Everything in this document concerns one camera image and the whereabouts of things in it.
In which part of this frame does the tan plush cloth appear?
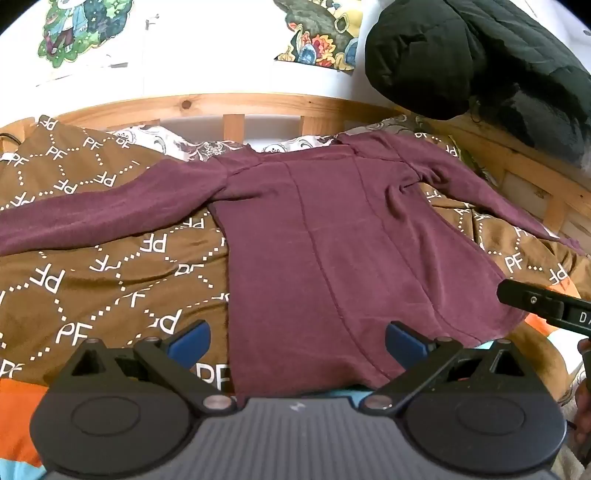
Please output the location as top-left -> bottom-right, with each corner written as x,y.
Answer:
478,323 -> 583,418

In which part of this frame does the colourful floral wall poster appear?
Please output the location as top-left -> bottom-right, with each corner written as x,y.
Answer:
272,0 -> 363,73

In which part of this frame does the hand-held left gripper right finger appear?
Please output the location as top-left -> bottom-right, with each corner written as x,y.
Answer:
359,321 -> 551,415

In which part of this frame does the black puffer jacket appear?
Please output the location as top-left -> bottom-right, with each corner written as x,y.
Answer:
365,0 -> 591,168

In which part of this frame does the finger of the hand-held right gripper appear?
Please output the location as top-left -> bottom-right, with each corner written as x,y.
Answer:
496,278 -> 561,320

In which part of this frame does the brown printed blanket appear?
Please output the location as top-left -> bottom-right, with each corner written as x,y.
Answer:
0,114 -> 591,409

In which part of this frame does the white floral bedsheet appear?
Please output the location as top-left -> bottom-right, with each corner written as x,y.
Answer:
113,115 -> 462,163

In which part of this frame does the green figure wall poster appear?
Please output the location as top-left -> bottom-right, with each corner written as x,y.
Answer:
37,0 -> 136,71

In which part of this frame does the maroon long-sleeve shirt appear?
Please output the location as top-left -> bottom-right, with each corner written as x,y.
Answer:
0,130 -> 588,398

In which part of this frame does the wooden bed frame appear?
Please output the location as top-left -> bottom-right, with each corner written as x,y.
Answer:
0,93 -> 591,259

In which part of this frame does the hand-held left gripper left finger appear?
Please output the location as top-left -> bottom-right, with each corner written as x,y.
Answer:
52,320 -> 239,415

